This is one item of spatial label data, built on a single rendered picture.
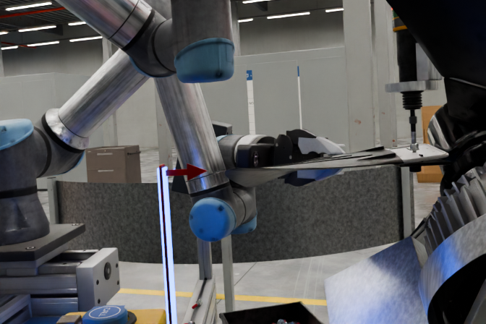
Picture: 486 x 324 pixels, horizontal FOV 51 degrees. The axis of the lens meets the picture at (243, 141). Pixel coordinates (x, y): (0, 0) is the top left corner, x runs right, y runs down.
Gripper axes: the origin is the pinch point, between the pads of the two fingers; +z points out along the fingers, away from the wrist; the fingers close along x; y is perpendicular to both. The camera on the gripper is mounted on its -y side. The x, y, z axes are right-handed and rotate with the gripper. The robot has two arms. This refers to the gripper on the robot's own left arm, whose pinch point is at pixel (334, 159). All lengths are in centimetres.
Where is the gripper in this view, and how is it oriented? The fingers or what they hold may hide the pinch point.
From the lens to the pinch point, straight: 78.1
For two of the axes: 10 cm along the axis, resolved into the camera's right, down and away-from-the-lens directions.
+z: 5.8, 0.1, -8.2
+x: -0.3, 10.0, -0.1
